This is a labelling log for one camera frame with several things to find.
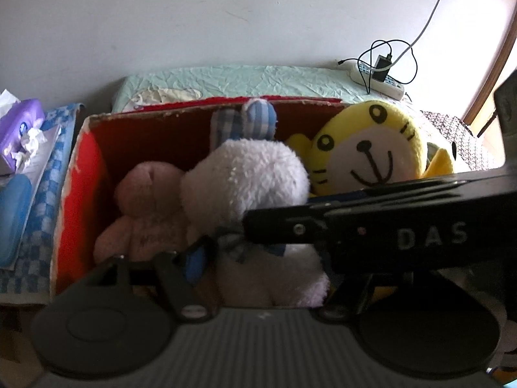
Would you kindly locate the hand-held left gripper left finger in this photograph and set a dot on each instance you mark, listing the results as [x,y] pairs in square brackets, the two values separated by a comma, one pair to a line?
[198,263]

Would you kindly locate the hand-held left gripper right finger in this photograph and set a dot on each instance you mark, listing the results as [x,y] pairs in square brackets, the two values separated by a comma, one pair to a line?
[351,296]

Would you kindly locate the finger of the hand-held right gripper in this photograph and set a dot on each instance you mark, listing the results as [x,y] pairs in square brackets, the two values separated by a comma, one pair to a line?
[282,226]
[404,190]

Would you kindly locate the yellow plush tiger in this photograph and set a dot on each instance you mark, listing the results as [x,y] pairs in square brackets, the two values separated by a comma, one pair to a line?
[363,145]

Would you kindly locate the white plush rabbit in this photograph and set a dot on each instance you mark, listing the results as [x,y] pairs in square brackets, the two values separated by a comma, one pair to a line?
[250,169]

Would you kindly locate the pink plush bear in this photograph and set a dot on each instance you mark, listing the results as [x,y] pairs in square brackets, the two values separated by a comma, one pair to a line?
[149,206]

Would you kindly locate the red cardboard box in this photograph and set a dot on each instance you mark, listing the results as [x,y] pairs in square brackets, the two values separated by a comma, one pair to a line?
[80,194]

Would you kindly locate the white power strip with charger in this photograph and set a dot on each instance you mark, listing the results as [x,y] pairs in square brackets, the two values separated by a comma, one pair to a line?
[415,66]

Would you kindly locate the black power adapter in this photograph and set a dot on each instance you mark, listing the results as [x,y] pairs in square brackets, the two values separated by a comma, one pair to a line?
[381,66]

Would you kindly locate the blue checkered cloth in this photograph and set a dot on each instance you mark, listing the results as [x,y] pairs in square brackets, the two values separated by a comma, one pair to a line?
[44,210]

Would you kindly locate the blue glasses case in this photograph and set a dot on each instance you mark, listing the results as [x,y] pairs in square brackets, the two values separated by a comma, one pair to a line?
[14,218]

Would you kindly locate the purple tissue pack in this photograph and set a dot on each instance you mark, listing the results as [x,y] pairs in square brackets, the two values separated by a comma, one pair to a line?
[20,121]

